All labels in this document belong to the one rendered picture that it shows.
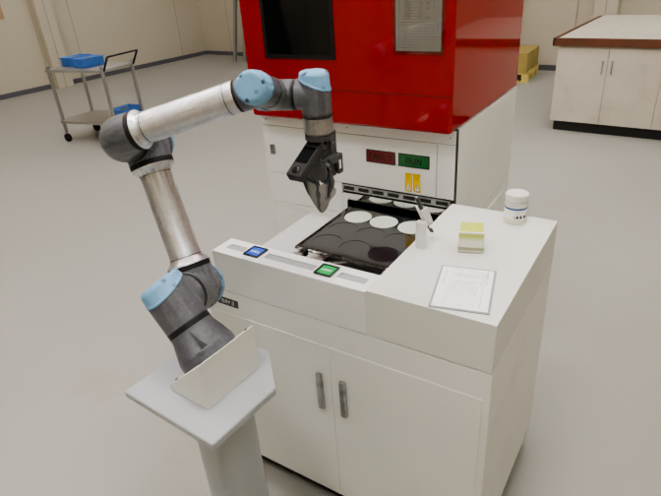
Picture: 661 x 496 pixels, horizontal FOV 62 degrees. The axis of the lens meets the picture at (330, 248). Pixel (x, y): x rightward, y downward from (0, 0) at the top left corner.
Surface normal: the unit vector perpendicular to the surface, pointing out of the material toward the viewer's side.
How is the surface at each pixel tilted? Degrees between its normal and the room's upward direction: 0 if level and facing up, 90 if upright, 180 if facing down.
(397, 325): 90
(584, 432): 0
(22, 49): 90
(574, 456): 0
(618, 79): 90
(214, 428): 0
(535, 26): 90
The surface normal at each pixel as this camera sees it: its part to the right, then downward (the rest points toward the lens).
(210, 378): 0.81, 0.22
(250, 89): -0.22, 0.16
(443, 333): -0.53, 0.43
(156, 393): -0.07, -0.88
